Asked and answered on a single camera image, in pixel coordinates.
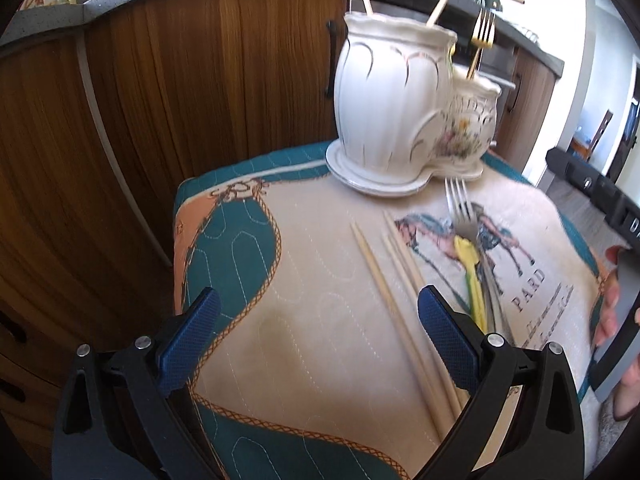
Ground silver steel fork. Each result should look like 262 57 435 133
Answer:
445 179 514 344

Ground yellow green plastic spoon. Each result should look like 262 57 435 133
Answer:
454 235 488 333

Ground gold fork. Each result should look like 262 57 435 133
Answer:
466 9 496 79

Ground grey kitchen countertop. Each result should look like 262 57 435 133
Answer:
1 0 436 101

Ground right hand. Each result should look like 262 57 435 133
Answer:
591 245 640 422

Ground wooden chair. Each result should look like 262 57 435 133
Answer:
570 110 613 162

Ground small floral ceramic jar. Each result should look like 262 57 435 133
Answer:
434 64 501 180

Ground patterned quilted table mat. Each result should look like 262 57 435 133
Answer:
174 143 604 479

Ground large white ceramic utensil jar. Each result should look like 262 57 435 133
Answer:
326 11 458 197

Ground wooden cabinet doors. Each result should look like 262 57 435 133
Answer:
1 6 334 477

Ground black cabinet door handle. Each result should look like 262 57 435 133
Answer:
324 20 337 99

